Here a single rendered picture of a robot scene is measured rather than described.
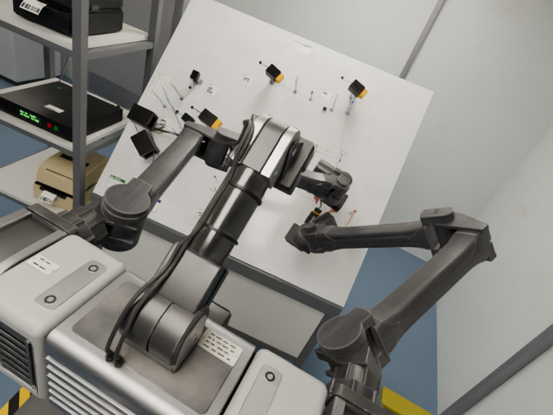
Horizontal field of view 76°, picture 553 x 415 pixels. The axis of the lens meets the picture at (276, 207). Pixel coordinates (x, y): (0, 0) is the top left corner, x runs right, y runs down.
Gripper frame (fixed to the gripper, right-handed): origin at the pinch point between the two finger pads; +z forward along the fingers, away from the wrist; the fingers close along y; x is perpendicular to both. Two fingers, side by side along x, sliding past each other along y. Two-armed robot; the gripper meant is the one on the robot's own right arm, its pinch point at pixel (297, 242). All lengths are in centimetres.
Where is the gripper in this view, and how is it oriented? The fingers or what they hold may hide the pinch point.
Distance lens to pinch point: 129.3
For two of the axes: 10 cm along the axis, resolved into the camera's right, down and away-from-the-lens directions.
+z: -0.9, 2.7, 9.6
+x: -5.4, 7.9, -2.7
